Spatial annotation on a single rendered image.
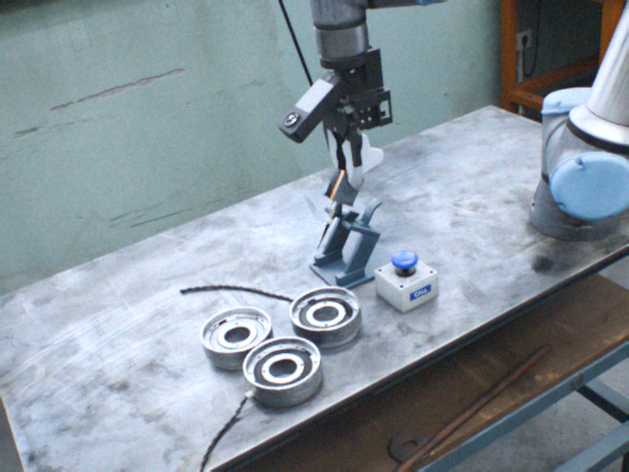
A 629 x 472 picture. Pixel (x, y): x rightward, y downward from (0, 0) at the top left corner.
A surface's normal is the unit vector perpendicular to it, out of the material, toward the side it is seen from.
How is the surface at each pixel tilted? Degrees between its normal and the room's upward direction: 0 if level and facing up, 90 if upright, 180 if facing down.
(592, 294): 0
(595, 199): 97
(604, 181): 97
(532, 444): 0
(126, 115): 90
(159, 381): 0
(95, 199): 90
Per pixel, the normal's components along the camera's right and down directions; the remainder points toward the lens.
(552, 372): -0.13, -0.84
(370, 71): 0.47, 0.41
